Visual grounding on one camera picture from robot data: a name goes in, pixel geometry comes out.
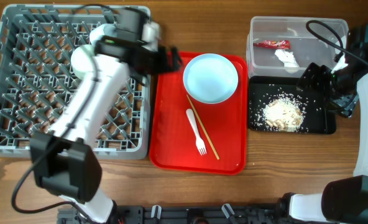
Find large light blue plate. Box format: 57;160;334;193
183;54;239;104

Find red snack wrapper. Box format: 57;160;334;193
253;40;291;50

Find grey plastic dishwasher rack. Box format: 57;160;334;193
0;4;150;159

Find red plastic tray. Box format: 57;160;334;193
149;55;248;175

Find white plastic fork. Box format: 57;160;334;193
186;109;207;156

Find green saucer bowl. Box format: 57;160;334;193
71;44;95;80

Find white tissue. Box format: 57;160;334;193
275;49;300;73

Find wooden chopstick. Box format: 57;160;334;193
186;95;220;160

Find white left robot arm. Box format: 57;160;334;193
28;36;183;223

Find rice and nut leftovers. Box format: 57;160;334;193
251;94;306;132

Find black food waste tray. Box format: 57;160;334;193
248;76;336;134

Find light blue small bowl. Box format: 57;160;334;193
89;24;116;45

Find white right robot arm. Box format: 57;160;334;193
275;21;368;223

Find clear plastic waste bin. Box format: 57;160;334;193
246;16;339;78

